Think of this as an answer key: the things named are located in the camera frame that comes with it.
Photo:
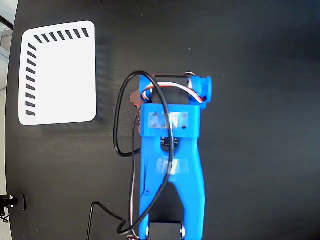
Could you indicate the clear adhesive tape patch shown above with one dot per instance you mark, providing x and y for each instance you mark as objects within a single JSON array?
[
  {"x": 155, "y": 120},
  {"x": 180, "y": 167}
]

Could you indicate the blue 3D-printed robot arm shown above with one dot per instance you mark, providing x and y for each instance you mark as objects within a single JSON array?
[{"x": 192, "y": 195}]

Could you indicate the black table clamp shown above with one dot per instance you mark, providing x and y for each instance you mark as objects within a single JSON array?
[{"x": 7, "y": 200}]

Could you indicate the black diagonal rod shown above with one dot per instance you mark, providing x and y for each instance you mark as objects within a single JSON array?
[{"x": 6, "y": 21}]

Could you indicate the white rectangular tray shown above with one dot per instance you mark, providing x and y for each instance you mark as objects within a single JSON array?
[{"x": 62, "y": 80}]

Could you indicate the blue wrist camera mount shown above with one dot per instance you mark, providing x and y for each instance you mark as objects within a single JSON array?
[{"x": 202, "y": 87}]

